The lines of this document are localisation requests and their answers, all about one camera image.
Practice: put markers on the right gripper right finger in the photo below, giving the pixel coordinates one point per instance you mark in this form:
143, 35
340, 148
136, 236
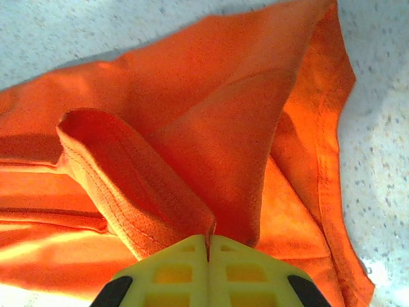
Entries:
249, 275

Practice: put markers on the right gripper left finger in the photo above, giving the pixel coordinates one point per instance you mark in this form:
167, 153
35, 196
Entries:
172, 275

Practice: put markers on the orange t-shirt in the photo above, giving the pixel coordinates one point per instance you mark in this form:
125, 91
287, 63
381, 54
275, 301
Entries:
191, 96

